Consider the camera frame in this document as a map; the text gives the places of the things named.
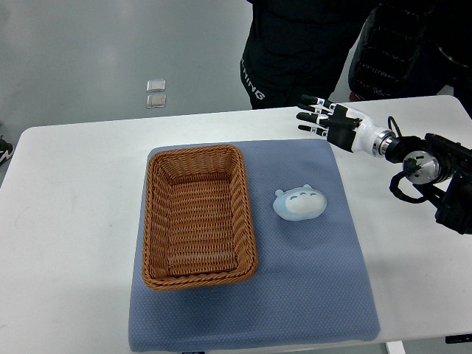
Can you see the upper floor socket plate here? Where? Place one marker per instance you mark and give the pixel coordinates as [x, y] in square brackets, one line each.
[156, 85]

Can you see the blue fabric mat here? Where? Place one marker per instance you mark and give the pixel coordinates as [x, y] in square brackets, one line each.
[311, 284]

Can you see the white table leg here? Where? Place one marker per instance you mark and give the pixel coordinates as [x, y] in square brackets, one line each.
[395, 347]

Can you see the black white shoe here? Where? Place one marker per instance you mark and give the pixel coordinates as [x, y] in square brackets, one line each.
[6, 150]

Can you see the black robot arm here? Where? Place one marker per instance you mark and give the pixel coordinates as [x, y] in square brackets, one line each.
[434, 168]

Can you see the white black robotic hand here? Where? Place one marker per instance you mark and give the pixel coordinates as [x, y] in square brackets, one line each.
[348, 129]

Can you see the black quilted jacket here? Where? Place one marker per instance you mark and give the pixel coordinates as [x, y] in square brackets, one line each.
[413, 49]

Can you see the brown wicker basket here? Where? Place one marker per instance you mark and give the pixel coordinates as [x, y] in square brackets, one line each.
[198, 228]

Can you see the blue white plush toy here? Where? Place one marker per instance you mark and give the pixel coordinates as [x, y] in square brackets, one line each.
[300, 203]

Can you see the black table control panel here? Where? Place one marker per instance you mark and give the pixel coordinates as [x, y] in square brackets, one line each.
[459, 339]

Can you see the person in black trousers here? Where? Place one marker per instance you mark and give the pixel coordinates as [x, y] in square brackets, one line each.
[297, 48]

